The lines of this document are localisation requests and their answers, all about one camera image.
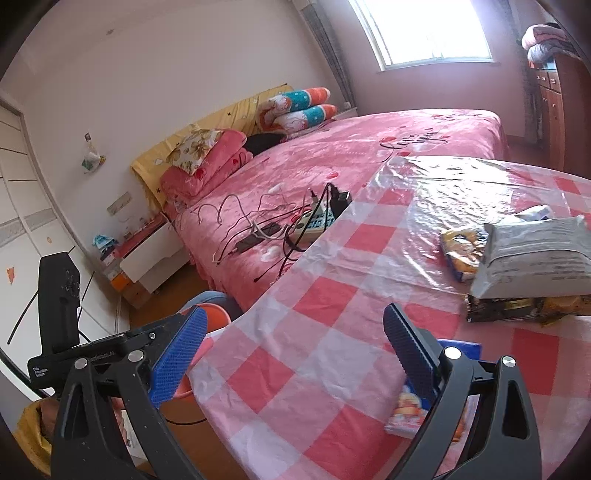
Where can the blue cartoon snack packet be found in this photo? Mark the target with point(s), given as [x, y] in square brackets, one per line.
[408, 413]

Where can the yellow snack packet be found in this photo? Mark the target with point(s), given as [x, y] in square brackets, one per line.
[461, 251]

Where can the orange box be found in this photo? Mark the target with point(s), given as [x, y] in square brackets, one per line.
[121, 282]

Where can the cardboard box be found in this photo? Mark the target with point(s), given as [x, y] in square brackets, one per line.
[138, 297]

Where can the grey patterned curtain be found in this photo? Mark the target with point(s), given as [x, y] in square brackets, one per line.
[334, 60]
[531, 101]

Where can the black power bank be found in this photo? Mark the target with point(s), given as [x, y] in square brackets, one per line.
[254, 240]

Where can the plastic bag on wall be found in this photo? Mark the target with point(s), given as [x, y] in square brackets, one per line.
[91, 161]

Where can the yellow headboard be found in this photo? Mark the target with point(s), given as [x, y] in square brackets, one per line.
[147, 166]

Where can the small white side table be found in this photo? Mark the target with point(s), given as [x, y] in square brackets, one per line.
[344, 111]

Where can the white wardrobe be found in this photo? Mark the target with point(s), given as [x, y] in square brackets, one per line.
[27, 221]

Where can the blue round stool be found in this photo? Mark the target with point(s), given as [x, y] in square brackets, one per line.
[217, 299]

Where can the white plastic bottle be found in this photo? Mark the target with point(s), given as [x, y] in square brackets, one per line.
[538, 212]

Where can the floral pillow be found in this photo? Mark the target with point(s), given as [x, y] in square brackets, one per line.
[194, 147]

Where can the white nightstand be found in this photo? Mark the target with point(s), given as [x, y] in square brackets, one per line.
[147, 258]

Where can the wall switch plate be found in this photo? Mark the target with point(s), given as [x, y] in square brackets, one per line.
[119, 204]

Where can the red checked plastic tablecloth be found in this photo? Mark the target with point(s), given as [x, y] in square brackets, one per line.
[323, 286]

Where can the bed with pink bedspread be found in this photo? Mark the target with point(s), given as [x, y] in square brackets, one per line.
[323, 152]

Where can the dark cloth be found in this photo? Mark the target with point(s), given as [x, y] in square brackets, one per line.
[263, 143]

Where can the black charger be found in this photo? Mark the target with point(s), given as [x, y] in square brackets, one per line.
[342, 201]

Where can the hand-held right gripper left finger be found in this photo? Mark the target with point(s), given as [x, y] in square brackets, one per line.
[178, 355]

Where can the brown wooden cabinet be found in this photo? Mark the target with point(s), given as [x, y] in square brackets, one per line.
[558, 115]

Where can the window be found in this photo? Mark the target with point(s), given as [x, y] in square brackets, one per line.
[425, 27]

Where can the white power strip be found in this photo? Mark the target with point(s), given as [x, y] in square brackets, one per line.
[311, 226]

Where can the folded bedding pile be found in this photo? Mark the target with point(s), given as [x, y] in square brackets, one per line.
[542, 44]

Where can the small blue packet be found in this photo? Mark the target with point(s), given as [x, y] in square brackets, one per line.
[104, 241]

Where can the folded pink blanket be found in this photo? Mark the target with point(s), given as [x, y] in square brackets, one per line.
[217, 161]

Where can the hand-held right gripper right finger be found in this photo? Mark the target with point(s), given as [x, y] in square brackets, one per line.
[411, 346]

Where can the grey mailer bag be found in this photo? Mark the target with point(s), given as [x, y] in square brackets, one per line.
[531, 263]

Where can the person's left hand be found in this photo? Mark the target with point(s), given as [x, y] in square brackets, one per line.
[119, 417]

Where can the black gold coffee stick packet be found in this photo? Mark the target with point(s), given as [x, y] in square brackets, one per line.
[508, 308]

